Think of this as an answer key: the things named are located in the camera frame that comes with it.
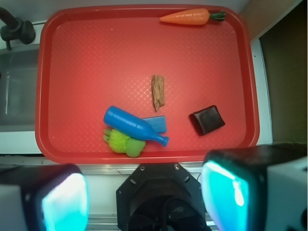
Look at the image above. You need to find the green fuzzy toy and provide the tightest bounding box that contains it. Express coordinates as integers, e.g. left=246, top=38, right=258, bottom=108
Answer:
left=103, top=128, right=146, bottom=158

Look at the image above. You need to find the black octagonal mount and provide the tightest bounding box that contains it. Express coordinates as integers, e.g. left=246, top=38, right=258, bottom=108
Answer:
left=116, top=163, right=211, bottom=231

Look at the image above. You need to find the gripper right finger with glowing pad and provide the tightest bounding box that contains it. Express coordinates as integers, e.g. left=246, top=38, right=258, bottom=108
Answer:
left=201, top=143, right=308, bottom=231

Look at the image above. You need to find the metal sink basin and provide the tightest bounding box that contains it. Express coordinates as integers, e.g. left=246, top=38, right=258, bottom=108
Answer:
left=0, top=49, right=39, bottom=132

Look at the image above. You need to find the brown wood piece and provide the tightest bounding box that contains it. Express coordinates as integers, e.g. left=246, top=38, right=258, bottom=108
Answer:
left=151, top=75, right=165, bottom=112

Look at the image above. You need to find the orange toy carrot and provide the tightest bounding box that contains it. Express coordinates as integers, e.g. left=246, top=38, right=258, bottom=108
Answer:
left=159, top=8, right=226, bottom=26

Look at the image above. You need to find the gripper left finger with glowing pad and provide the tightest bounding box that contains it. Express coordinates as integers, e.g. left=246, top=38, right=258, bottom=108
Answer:
left=0, top=164, right=90, bottom=231

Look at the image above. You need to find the blue toy bottle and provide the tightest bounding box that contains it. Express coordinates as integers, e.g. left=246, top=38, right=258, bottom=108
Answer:
left=103, top=106, right=169, bottom=147

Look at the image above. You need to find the dark brown square block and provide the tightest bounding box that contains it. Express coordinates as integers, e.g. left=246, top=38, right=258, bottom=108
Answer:
left=189, top=105, right=225, bottom=136

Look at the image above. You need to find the blue flat block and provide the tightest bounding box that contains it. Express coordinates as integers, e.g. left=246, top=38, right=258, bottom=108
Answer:
left=143, top=116, right=167, bottom=133

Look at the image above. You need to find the black faucet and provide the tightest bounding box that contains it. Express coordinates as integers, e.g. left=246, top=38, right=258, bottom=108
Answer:
left=0, top=7, right=36, bottom=51

